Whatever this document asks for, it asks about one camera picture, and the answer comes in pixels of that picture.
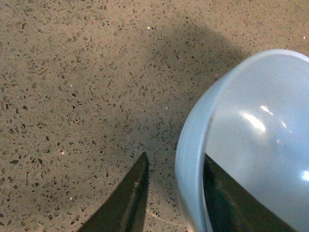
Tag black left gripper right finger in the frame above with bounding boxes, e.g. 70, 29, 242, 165
203, 155, 295, 232

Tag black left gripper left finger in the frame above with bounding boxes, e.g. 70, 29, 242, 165
78, 152, 149, 232

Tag green bowl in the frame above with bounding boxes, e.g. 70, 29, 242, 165
175, 49, 309, 232

